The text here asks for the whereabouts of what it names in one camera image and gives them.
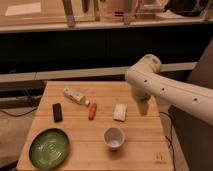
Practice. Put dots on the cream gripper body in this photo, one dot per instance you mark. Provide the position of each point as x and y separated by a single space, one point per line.
143 107

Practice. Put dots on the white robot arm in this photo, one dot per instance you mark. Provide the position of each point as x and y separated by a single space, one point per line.
144 79

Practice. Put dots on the white sponge block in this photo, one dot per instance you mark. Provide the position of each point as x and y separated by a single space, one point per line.
120 112

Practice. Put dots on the white paper cup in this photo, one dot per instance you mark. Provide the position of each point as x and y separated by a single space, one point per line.
114 138

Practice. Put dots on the black rectangular block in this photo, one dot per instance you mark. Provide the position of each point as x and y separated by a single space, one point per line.
57 112

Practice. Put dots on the green plate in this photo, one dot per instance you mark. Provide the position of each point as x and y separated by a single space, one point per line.
49 149

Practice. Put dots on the white paper sheet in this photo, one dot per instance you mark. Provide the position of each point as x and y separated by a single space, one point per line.
23 9

